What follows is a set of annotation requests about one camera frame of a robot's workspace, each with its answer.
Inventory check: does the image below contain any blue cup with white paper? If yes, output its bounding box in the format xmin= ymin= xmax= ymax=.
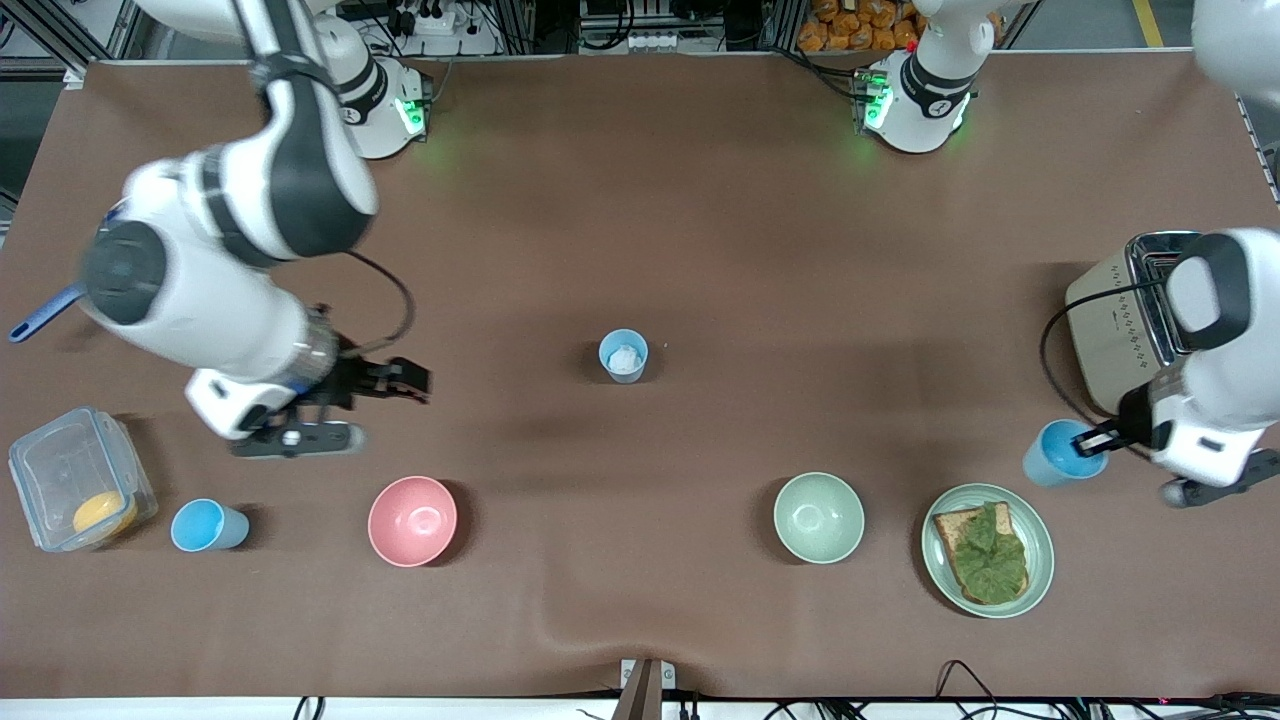
xmin=598 ymin=329 xmax=649 ymax=385

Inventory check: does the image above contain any pink bowl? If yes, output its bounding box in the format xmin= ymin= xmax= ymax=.
xmin=367 ymin=476 xmax=459 ymax=568

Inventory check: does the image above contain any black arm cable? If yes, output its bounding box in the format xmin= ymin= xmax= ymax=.
xmin=345 ymin=250 xmax=416 ymax=356
xmin=1040 ymin=280 xmax=1166 ymax=451

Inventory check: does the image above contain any black pot with blue handle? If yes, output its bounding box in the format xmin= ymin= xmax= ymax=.
xmin=10 ymin=283 xmax=89 ymax=344

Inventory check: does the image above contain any pale green bowl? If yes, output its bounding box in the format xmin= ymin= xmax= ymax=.
xmin=773 ymin=472 xmax=866 ymax=565

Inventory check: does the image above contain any light blue cup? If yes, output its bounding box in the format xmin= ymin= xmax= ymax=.
xmin=170 ymin=498 xmax=251 ymax=553
xmin=1023 ymin=420 xmax=1109 ymax=488

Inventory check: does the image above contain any clear blue-rimmed plastic container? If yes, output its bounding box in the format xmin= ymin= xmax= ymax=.
xmin=8 ymin=406 xmax=159 ymax=553

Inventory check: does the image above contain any white power strip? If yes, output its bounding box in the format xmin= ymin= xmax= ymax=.
xmin=385 ymin=5 xmax=456 ymax=36

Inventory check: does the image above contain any yellow round sponge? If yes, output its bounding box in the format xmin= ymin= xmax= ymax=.
xmin=72 ymin=490 xmax=139 ymax=536

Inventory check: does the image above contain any bag of orange buns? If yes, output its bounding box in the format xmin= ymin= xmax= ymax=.
xmin=797 ymin=0 xmax=926 ymax=53

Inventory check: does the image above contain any brown bread slice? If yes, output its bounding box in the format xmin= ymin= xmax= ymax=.
xmin=933 ymin=502 xmax=1031 ymax=606

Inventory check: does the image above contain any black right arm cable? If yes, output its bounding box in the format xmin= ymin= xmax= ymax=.
xmin=345 ymin=250 xmax=416 ymax=356

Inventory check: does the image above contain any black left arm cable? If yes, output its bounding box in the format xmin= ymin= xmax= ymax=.
xmin=1040 ymin=280 xmax=1166 ymax=451

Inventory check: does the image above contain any green lettuce leaf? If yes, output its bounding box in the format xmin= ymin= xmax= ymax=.
xmin=950 ymin=503 xmax=1029 ymax=606

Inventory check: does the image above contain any pale green plate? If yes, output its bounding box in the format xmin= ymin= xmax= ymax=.
xmin=921 ymin=483 xmax=1055 ymax=619

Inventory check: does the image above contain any black looped floor cable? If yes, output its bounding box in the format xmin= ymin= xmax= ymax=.
xmin=935 ymin=660 xmax=1001 ymax=720

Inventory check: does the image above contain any brown table cover mat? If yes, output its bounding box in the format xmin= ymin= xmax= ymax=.
xmin=0 ymin=52 xmax=1280 ymax=699

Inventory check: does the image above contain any beige and chrome toaster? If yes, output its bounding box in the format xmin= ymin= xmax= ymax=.
xmin=1065 ymin=232 xmax=1201 ymax=416

